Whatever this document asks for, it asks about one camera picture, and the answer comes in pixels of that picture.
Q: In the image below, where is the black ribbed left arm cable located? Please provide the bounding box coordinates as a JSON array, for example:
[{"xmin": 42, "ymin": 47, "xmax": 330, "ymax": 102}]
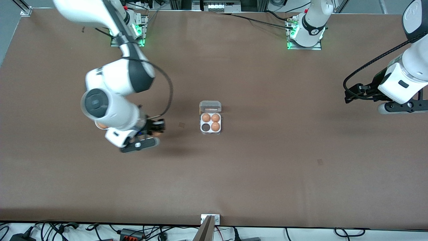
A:
[{"xmin": 343, "ymin": 33, "xmax": 428, "ymax": 101}]

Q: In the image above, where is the grey camera pole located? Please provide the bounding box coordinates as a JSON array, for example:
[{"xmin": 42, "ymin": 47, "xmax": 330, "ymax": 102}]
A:
[{"xmin": 193, "ymin": 215, "xmax": 215, "ymax": 241}]

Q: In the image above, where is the black power adapter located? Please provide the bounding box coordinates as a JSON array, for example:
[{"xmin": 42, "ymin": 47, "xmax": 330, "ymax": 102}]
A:
[{"xmin": 9, "ymin": 231, "xmax": 36, "ymax": 241}]

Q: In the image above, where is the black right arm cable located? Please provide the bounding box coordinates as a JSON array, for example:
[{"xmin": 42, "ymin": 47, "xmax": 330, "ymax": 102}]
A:
[{"xmin": 124, "ymin": 57, "xmax": 174, "ymax": 119}]

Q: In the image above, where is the black tangled floor cable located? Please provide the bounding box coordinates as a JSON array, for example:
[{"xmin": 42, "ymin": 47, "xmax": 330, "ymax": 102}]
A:
[{"xmin": 33, "ymin": 220, "xmax": 81, "ymax": 237}]

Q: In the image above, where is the black device with orange connectors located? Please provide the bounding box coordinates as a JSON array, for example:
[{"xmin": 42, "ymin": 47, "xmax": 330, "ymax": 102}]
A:
[{"xmin": 120, "ymin": 229, "xmax": 145, "ymax": 241}]

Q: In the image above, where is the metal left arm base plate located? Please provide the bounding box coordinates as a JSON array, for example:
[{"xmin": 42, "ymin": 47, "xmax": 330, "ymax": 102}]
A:
[{"xmin": 287, "ymin": 15, "xmax": 322, "ymax": 51}]

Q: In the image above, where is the white power strip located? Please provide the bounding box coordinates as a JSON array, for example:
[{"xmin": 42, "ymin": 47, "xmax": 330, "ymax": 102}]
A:
[{"xmin": 203, "ymin": 0, "xmax": 242, "ymax": 13}]

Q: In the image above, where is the small metal camera bracket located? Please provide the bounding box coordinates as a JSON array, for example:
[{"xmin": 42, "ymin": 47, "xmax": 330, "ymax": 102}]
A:
[{"xmin": 201, "ymin": 214, "xmax": 220, "ymax": 225}]

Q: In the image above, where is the aluminium frame corner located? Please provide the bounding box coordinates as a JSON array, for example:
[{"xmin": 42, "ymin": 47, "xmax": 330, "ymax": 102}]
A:
[{"xmin": 13, "ymin": 0, "xmax": 33, "ymax": 16}]

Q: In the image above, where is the black cable on table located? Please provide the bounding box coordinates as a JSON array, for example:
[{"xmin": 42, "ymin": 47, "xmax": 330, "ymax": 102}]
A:
[{"xmin": 217, "ymin": 12, "xmax": 296, "ymax": 29}]

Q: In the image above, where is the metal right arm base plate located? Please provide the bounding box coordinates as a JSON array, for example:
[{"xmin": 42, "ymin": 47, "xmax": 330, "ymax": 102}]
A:
[{"xmin": 110, "ymin": 13, "xmax": 147, "ymax": 47}]

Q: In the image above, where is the clear plastic egg carton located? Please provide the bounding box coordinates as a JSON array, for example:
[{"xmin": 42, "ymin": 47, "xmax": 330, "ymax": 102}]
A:
[{"xmin": 199, "ymin": 100, "xmax": 222, "ymax": 135}]

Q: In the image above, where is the black looped floor cable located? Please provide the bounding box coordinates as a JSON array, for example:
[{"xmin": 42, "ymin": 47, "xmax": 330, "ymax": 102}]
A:
[{"xmin": 334, "ymin": 228, "xmax": 365, "ymax": 237}]

